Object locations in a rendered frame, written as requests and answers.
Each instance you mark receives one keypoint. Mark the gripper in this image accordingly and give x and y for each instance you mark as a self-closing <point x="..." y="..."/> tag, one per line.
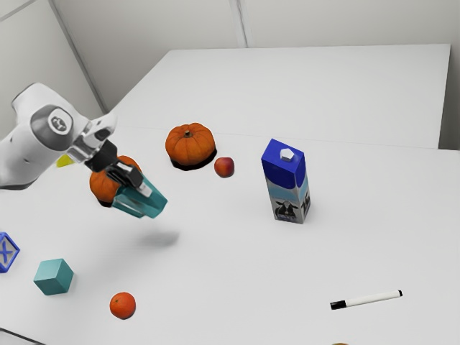
<point x="104" y="158"/>

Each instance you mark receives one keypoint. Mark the teal faceted mug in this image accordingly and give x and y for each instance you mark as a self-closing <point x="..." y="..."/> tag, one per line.
<point x="143" y="201"/>

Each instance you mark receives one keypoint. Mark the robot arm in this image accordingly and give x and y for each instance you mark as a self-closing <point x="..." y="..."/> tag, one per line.
<point x="32" y="143"/>

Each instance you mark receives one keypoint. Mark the small orange pumpkin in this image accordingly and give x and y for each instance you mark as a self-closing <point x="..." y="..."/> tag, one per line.
<point x="102" y="187"/>

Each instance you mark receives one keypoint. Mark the large orange pumpkin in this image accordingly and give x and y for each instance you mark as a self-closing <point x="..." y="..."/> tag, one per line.
<point x="189" y="144"/>

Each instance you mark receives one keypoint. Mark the red apple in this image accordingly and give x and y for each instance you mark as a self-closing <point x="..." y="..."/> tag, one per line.
<point x="224" y="167"/>

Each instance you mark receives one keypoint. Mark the yellow object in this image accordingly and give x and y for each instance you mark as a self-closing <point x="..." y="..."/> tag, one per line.
<point x="64" y="161"/>

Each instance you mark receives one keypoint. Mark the orange fruit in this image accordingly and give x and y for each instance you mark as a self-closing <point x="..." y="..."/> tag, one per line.
<point x="122" y="305"/>

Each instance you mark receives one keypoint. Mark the teal cube block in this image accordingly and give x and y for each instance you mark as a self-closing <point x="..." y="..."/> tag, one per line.
<point x="53" y="276"/>

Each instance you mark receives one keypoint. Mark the blue milk carton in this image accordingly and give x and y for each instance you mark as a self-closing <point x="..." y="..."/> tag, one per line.
<point x="285" y="183"/>

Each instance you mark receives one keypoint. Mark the white marker pen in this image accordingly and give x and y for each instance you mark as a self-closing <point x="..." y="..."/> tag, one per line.
<point x="366" y="299"/>

